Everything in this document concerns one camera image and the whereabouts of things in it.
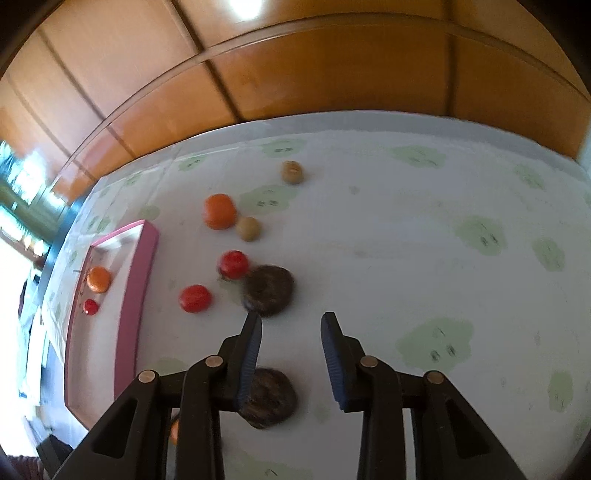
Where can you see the orange tangerine with stem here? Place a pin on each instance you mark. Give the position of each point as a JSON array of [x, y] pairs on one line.
[[99, 279]]

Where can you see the brown kiwi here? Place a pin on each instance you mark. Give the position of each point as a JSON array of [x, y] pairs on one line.
[[248, 229], [292, 172]]

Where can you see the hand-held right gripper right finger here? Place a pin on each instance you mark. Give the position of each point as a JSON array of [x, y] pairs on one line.
[[333, 364]]

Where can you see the small red tomato with stem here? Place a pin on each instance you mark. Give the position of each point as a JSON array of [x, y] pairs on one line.
[[91, 307]]

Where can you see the white tablecloth with green print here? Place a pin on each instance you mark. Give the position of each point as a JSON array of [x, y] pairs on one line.
[[392, 277]]

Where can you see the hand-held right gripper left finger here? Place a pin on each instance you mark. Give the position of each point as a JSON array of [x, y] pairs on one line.
[[249, 355]]

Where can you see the glass door cabinet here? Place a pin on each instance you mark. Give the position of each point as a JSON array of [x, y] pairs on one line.
[[18, 180]]

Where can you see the pink rimmed white tray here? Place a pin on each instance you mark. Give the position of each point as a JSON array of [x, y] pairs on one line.
[[138, 300]]

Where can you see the wooden wardrobe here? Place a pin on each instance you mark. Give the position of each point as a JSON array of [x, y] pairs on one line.
[[323, 64]]

